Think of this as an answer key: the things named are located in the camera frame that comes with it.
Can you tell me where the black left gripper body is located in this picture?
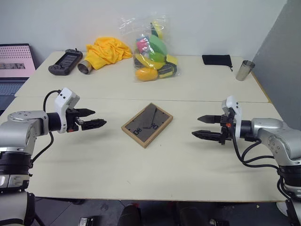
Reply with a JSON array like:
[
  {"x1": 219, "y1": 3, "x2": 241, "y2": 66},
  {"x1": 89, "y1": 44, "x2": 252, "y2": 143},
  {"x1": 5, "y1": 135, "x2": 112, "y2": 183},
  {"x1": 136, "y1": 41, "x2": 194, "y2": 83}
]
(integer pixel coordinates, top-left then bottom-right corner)
[{"x1": 66, "y1": 107, "x2": 85, "y2": 133}]

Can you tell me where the black drawstring pouch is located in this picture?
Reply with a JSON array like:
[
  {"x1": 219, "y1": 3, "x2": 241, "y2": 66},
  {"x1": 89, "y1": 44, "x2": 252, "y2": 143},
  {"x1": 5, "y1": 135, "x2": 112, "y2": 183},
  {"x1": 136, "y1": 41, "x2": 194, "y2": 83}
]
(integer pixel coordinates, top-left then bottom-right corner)
[{"x1": 201, "y1": 54, "x2": 234, "y2": 72}]

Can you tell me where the large green toy block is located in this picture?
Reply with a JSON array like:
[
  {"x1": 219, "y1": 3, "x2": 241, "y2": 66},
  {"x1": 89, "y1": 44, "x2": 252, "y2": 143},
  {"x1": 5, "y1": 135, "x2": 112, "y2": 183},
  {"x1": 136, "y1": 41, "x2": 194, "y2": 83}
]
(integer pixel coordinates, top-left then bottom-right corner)
[{"x1": 150, "y1": 34, "x2": 167, "y2": 54}]

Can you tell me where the clear plastic bag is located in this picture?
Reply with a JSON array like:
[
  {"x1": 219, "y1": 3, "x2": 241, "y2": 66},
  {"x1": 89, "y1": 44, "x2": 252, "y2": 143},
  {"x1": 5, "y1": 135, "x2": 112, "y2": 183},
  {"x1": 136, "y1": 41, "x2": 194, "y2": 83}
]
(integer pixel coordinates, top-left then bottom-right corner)
[{"x1": 117, "y1": 15, "x2": 182, "y2": 84}]

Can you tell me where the yellow egg-shaped toy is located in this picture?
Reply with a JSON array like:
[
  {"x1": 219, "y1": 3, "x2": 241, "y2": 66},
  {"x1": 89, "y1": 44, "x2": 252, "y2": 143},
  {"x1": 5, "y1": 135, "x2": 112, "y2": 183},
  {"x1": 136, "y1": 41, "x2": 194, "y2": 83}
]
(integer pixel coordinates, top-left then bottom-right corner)
[{"x1": 135, "y1": 68, "x2": 158, "y2": 83}]

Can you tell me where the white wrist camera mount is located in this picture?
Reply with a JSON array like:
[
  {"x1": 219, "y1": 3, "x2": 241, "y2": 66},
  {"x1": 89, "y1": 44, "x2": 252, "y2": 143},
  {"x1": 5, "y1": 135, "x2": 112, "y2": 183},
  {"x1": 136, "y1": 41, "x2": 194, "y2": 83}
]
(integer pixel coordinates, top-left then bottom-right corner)
[
  {"x1": 221, "y1": 95, "x2": 243, "y2": 138},
  {"x1": 54, "y1": 87, "x2": 80, "y2": 134}
]

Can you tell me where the yellow cloth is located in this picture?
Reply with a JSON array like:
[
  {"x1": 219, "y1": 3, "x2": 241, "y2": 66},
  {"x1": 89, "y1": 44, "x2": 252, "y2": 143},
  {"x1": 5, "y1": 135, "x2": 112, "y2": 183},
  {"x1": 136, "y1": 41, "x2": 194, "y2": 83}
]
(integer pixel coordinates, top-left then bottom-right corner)
[{"x1": 85, "y1": 36, "x2": 133, "y2": 72}]

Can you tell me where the small green toy fruit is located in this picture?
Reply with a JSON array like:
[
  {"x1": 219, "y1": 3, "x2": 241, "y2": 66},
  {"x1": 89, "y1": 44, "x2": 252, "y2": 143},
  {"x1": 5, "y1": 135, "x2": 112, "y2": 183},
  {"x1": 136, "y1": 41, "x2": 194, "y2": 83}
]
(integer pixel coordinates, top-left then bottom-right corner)
[{"x1": 148, "y1": 52, "x2": 166, "y2": 63}]

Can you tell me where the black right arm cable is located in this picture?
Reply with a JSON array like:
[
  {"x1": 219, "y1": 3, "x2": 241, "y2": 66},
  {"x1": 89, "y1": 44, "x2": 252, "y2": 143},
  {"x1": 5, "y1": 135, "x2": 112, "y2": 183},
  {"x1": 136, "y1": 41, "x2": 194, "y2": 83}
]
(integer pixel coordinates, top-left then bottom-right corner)
[{"x1": 231, "y1": 138, "x2": 283, "y2": 170}]

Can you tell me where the black handheld game controller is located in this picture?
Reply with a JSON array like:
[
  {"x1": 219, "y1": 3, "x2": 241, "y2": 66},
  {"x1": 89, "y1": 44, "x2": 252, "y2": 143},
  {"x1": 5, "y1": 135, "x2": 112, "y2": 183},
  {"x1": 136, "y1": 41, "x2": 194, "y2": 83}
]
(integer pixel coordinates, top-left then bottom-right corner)
[{"x1": 48, "y1": 48, "x2": 84, "y2": 76}]

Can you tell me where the laptop with pink screen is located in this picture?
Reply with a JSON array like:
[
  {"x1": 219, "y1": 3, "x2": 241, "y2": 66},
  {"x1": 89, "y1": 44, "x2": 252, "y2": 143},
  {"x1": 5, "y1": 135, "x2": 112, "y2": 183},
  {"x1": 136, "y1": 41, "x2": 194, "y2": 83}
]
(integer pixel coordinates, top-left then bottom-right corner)
[{"x1": 0, "y1": 43, "x2": 37, "y2": 112}]

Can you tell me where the yellow toy banana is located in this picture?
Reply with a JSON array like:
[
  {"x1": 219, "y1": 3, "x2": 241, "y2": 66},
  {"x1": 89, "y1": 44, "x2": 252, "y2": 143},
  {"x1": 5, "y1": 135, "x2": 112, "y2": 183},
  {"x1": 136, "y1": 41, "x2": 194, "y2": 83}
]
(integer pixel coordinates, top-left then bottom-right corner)
[{"x1": 134, "y1": 53, "x2": 166, "y2": 69}]

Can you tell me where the dark rounded shape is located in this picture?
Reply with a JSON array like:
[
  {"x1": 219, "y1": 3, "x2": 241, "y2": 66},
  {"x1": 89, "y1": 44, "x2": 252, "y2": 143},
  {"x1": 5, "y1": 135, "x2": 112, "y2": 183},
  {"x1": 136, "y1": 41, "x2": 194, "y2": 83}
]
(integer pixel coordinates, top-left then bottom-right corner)
[{"x1": 117, "y1": 203, "x2": 142, "y2": 226}]

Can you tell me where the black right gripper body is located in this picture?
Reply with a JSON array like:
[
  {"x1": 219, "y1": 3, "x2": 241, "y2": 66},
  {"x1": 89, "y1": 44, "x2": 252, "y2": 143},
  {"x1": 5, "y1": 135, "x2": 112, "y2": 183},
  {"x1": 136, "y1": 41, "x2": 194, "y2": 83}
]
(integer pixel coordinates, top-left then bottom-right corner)
[{"x1": 219, "y1": 112, "x2": 237, "y2": 145}]

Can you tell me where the steel cup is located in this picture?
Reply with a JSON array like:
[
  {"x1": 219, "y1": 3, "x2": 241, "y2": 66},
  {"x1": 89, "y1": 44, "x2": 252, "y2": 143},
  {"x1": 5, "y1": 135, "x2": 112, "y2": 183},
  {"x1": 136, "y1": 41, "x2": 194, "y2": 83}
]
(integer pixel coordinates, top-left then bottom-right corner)
[
  {"x1": 236, "y1": 60, "x2": 255, "y2": 81},
  {"x1": 77, "y1": 59, "x2": 94, "y2": 75}
]

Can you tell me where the grey partition panel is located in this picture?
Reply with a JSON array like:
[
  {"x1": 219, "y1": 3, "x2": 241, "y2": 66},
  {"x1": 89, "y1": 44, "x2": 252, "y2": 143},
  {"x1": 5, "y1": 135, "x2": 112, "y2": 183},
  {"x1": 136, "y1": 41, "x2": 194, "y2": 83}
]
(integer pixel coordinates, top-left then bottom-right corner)
[{"x1": 251, "y1": 0, "x2": 301, "y2": 134}]

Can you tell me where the pink toy block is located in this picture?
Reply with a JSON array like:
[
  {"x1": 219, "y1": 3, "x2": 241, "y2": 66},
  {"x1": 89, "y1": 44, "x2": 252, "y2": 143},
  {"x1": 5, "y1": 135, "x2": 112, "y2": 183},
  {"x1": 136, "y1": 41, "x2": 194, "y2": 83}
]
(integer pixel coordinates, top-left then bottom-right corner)
[{"x1": 135, "y1": 40, "x2": 151, "y2": 53}]

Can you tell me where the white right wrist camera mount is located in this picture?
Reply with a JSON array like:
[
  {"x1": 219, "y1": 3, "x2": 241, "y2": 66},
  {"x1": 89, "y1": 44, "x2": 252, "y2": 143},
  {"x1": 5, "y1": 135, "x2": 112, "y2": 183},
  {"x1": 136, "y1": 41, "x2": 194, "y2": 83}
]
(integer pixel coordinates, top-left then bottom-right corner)
[{"x1": 221, "y1": 95, "x2": 243, "y2": 138}]

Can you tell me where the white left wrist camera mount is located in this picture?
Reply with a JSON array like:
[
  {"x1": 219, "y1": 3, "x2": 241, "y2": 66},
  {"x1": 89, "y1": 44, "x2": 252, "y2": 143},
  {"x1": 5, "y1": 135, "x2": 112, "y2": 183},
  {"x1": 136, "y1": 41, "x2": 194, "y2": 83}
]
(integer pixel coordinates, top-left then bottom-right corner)
[{"x1": 54, "y1": 87, "x2": 80, "y2": 134}]

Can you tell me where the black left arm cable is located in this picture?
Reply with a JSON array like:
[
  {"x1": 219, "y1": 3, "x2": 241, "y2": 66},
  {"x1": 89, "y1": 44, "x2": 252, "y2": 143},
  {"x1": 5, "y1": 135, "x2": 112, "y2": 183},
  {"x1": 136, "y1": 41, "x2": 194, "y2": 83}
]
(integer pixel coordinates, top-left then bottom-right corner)
[{"x1": 30, "y1": 90, "x2": 62, "y2": 163}]

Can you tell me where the wooden framed square clock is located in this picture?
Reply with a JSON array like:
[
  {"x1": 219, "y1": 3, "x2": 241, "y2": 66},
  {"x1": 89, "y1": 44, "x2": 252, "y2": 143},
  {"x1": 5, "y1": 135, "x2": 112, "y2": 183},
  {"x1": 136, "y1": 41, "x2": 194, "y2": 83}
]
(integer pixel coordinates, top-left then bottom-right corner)
[{"x1": 121, "y1": 102, "x2": 174, "y2": 149}]

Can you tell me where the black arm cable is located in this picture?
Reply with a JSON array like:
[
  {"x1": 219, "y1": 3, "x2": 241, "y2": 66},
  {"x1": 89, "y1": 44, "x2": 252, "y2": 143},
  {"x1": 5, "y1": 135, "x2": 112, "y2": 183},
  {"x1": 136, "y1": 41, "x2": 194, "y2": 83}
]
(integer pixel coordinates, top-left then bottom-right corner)
[
  {"x1": 231, "y1": 138, "x2": 283, "y2": 170},
  {"x1": 30, "y1": 90, "x2": 62, "y2": 163}
]

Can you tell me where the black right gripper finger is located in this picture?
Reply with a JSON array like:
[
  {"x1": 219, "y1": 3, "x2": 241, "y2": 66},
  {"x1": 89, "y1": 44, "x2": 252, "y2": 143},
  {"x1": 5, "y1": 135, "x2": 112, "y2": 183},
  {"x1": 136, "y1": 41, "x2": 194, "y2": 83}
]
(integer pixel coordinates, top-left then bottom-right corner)
[
  {"x1": 197, "y1": 114, "x2": 222, "y2": 124},
  {"x1": 191, "y1": 129, "x2": 222, "y2": 142}
]

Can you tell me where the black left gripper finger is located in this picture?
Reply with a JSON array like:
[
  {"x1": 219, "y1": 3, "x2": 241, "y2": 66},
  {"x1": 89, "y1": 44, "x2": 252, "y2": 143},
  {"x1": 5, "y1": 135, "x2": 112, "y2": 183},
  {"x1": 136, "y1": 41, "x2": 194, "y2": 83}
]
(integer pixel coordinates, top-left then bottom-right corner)
[
  {"x1": 82, "y1": 118, "x2": 107, "y2": 131},
  {"x1": 78, "y1": 108, "x2": 96, "y2": 118}
]

